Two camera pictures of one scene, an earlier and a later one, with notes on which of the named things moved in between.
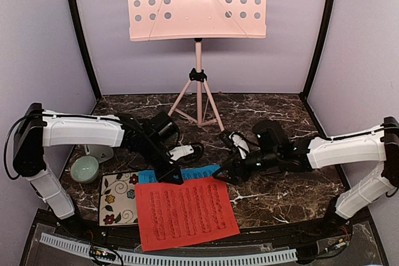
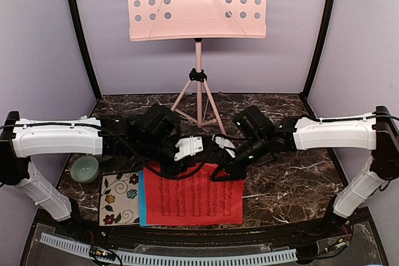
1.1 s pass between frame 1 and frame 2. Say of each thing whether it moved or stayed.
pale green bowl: stayed
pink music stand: stayed
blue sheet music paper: moved
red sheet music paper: moved
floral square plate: stayed
